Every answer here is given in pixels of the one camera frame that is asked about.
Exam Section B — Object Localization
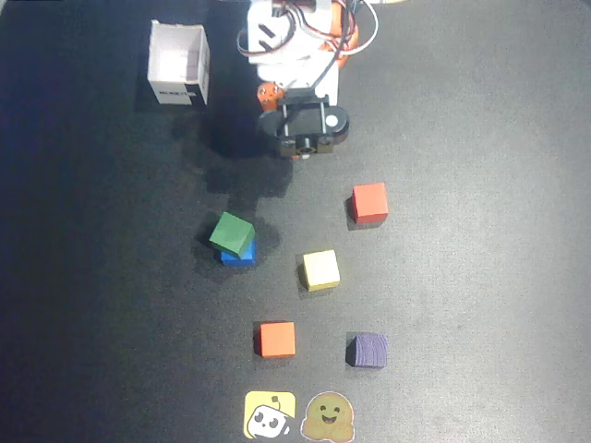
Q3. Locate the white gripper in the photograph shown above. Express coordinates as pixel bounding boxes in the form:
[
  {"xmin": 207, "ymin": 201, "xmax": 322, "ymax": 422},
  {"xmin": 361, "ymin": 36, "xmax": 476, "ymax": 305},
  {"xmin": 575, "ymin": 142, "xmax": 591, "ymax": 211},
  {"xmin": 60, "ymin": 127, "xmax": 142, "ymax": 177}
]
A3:
[{"xmin": 256, "ymin": 50, "xmax": 342, "ymax": 113}]

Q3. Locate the green wooden cube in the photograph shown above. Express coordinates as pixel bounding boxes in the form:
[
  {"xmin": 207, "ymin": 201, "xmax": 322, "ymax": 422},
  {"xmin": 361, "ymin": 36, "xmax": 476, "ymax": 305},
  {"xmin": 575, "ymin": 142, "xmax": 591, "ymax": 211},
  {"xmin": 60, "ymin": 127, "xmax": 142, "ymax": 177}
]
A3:
[{"xmin": 208, "ymin": 211, "xmax": 257, "ymax": 260}]

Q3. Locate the red wooden cube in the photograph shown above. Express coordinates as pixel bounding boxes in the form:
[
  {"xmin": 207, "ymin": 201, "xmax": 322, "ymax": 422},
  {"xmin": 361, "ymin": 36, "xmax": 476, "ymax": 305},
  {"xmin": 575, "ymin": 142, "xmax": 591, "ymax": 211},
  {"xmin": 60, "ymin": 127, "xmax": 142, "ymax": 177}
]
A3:
[{"xmin": 351, "ymin": 181, "xmax": 391, "ymax": 226}]

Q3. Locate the blue wooden cube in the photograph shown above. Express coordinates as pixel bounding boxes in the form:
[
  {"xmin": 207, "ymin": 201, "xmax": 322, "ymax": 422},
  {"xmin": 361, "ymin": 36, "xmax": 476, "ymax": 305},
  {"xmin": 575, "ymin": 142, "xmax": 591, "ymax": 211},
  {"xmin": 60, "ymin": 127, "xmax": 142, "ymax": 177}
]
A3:
[{"xmin": 219, "ymin": 239, "xmax": 258, "ymax": 269}]

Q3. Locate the yellow wooden cube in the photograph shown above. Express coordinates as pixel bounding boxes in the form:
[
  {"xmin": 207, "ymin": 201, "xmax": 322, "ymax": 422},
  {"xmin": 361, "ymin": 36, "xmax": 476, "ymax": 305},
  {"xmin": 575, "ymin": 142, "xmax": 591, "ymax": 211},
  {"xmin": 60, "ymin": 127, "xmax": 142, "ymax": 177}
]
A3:
[{"xmin": 302, "ymin": 249, "xmax": 342, "ymax": 293}]

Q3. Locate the orange wooden cube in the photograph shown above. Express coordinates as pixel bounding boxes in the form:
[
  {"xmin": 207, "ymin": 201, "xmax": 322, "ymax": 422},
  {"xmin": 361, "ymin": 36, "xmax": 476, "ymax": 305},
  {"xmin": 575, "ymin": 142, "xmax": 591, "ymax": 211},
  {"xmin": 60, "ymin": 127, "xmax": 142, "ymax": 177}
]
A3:
[{"xmin": 259, "ymin": 321, "xmax": 297, "ymax": 359}]

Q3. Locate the purple wooden cube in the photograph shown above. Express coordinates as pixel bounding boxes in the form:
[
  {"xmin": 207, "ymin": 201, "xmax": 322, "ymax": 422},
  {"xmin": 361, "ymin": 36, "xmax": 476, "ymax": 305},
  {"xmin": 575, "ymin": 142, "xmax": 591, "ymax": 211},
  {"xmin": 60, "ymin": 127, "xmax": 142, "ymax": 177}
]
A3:
[{"xmin": 345, "ymin": 332, "xmax": 390, "ymax": 369}]

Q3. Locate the white open cardboard box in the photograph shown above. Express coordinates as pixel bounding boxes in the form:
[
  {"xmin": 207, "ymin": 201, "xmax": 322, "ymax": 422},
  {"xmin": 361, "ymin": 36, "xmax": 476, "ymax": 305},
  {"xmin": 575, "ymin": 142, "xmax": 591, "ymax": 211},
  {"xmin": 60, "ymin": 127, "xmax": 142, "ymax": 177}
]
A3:
[{"xmin": 146, "ymin": 18, "xmax": 211, "ymax": 107}]

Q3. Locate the yellow robot face sticker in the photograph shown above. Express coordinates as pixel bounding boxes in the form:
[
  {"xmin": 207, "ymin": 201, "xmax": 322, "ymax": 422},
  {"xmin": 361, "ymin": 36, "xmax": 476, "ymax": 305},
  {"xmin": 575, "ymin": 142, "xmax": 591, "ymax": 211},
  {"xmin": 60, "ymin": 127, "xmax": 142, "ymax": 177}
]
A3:
[{"xmin": 243, "ymin": 390, "xmax": 297, "ymax": 440}]

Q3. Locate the hugging face emoji sticker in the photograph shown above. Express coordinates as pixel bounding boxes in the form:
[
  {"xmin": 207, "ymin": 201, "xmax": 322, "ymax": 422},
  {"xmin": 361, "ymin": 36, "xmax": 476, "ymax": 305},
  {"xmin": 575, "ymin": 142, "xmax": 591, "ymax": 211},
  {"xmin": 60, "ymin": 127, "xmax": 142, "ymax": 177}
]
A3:
[{"xmin": 299, "ymin": 390, "xmax": 356, "ymax": 442}]

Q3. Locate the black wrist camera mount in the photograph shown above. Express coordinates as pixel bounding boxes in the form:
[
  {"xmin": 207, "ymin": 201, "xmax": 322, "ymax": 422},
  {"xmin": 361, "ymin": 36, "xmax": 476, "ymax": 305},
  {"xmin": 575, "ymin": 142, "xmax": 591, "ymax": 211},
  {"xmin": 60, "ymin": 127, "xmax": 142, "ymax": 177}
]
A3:
[{"xmin": 258, "ymin": 94, "xmax": 351, "ymax": 161}]

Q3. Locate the black camera cable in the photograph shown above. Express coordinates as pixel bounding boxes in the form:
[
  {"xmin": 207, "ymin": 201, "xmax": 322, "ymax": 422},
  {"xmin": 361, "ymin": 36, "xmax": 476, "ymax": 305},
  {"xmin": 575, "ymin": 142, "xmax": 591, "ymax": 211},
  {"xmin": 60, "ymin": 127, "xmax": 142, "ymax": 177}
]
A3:
[{"xmin": 311, "ymin": 0, "xmax": 362, "ymax": 91}]

